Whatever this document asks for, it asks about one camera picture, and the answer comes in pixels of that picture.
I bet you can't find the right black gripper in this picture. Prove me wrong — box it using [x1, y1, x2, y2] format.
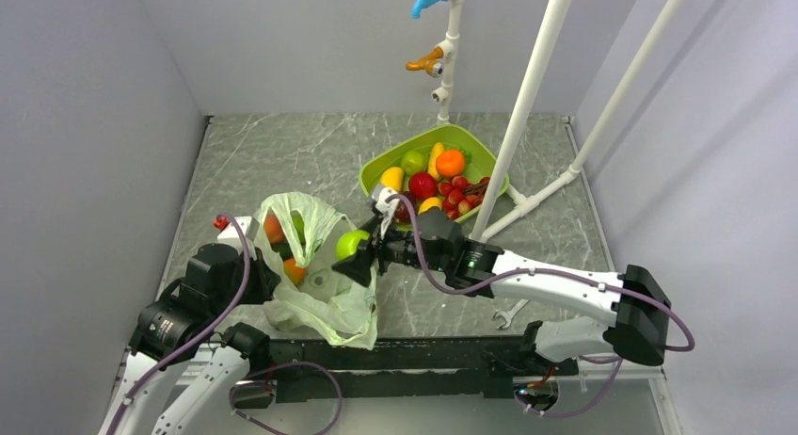
[333, 212, 450, 286]

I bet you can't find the green fruit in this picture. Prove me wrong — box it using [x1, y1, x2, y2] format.
[335, 230, 371, 261]
[291, 211, 306, 244]

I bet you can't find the light green plastic bag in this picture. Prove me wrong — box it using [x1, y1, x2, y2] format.
[254, 192, 378, 350]

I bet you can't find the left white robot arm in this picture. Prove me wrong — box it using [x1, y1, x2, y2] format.
[100, 243, 280, 434]

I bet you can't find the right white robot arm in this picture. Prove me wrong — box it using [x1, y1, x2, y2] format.
[332, 209, 674, 374]

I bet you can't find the orange fruit in bag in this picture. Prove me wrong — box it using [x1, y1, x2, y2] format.
[282, 258, 307, 287]
[263, 212, 286, 245]

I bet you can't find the dark purple mangosteen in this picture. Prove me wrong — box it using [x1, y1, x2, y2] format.
[393, 192, 416, 224]

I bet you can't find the yellow mango front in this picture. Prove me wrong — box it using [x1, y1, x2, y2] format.
[418, 197, 443, 214]

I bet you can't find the yellow mango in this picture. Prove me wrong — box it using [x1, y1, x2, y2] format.
[380, 167, 405, 193]
[418, 197, 443, 214]

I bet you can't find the red apple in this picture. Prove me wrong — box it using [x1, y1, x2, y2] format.
[407, 172, 438, 201]

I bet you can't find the yellow mango left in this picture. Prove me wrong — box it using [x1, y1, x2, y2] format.
[380, 167, 405, 193]

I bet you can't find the green apple in basket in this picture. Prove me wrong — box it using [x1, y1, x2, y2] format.
[400, 150, 429, 177]

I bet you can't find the orange fruit in basket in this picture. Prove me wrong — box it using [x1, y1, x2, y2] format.
[437, 149, 467, 179]

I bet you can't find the yellow banana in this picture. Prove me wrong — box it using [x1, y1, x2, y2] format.
[427, 142, 445, 181]

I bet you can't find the green plastic basket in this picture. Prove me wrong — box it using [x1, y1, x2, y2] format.
[359, 124, 497, 223]

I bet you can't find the silver wrench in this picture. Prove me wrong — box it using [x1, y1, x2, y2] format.
[492, 299, 529, 330]

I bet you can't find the orange faucet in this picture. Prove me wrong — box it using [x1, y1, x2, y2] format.
[406, 47, 444, 78]

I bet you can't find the white pipe with faucets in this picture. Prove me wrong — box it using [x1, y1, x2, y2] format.
[432, 0, 464, 125]

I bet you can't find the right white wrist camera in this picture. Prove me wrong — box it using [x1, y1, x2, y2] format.
[370, 184, 400, 238]

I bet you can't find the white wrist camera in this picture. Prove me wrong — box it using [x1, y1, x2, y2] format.
[213, 215, 261, 254]
[370, 184, 400, 238]

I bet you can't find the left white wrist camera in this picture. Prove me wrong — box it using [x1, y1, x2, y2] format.
[213, 215, 261, 254]

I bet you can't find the white pvc pipe frame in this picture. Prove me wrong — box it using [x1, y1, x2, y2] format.
[471, 0, 685, 241]

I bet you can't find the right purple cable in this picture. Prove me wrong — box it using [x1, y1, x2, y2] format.
[386, 193, 695, 353]

